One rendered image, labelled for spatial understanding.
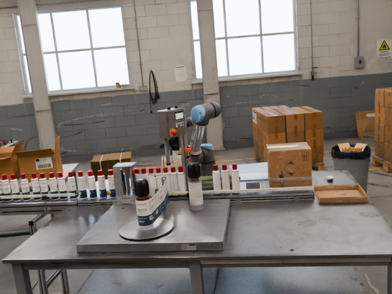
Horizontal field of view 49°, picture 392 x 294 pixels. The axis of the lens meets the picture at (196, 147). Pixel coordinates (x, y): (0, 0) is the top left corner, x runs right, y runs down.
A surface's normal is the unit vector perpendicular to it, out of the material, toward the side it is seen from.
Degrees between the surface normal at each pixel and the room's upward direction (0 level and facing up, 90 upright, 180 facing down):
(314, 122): 90
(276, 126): 90
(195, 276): 90
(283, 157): 90
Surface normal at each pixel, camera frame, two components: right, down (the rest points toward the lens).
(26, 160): 0.14, 0.22
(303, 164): -0.11, 0.22
